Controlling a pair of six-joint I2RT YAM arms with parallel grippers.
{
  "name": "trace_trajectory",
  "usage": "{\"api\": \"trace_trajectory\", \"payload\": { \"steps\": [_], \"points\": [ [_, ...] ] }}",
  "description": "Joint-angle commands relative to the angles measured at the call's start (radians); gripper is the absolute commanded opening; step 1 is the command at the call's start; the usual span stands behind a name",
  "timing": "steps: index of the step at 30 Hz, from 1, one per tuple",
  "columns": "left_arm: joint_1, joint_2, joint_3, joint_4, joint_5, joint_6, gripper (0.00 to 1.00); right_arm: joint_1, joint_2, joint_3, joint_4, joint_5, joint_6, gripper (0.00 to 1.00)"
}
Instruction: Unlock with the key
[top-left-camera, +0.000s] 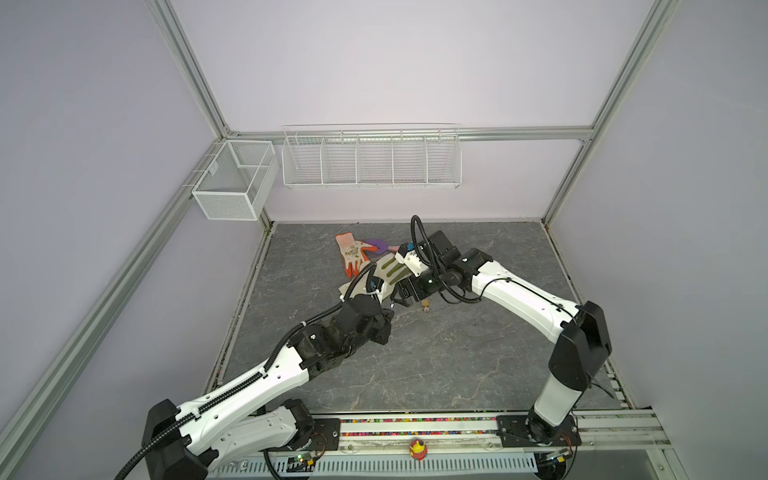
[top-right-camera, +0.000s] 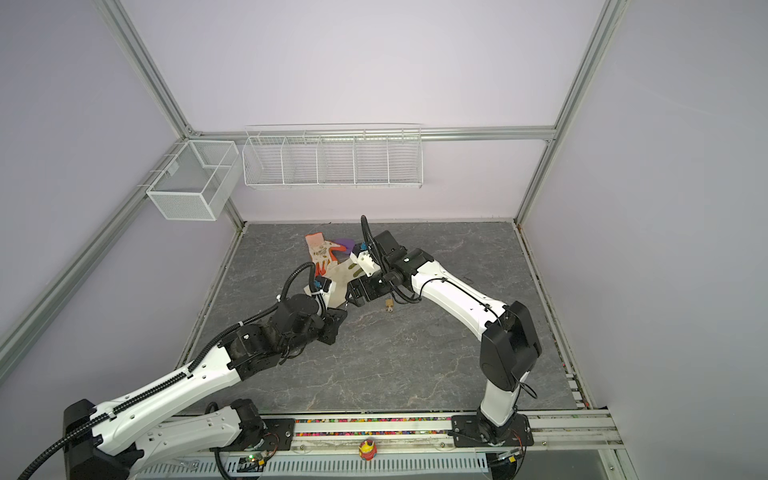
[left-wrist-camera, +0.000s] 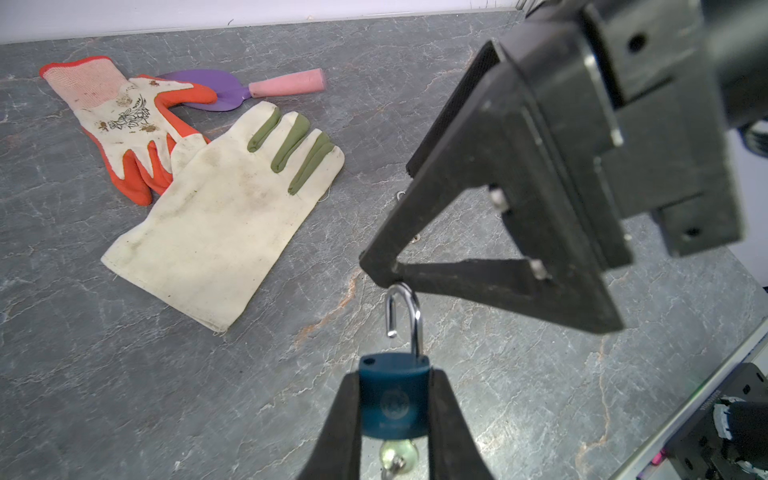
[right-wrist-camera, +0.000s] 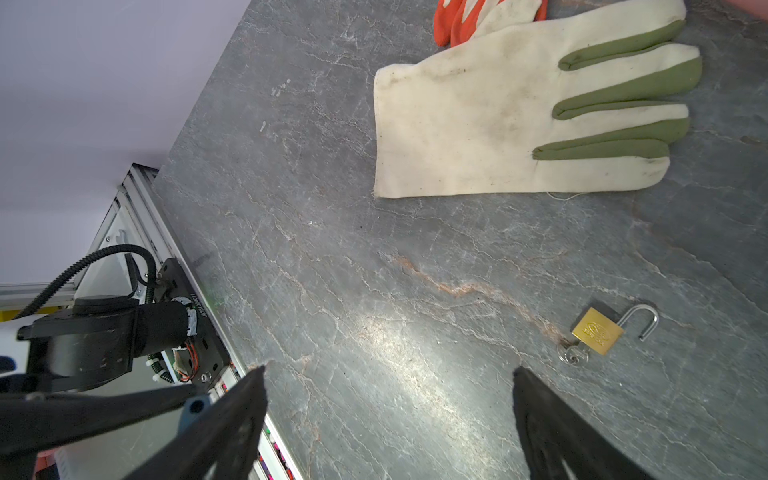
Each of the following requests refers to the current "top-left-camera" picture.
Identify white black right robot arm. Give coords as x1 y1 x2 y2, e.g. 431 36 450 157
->
394 231 612 445

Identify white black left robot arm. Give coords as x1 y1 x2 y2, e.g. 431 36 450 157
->
117 294 394 479

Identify cream green work glove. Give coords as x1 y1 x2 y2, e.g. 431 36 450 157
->
339 253 413 303

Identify red white work glove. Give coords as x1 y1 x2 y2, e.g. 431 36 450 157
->
335 232 377 279

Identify red emergency stop button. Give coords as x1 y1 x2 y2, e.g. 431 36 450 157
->
409 438 428 461

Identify small white mesh basket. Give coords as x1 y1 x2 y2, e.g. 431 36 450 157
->
192 140 279 221

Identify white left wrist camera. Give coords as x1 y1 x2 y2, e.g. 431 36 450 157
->
361 274 388 301

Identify purple trowel pink handle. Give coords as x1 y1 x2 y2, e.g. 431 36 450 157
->
363 238 399 255

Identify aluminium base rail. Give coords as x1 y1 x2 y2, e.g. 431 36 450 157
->
211 409 671 479

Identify long white wire basket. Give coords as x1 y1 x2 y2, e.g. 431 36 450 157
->
282 123 463 189

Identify black corrugated cable conduit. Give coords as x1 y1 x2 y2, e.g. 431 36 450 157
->
113 371 268 480

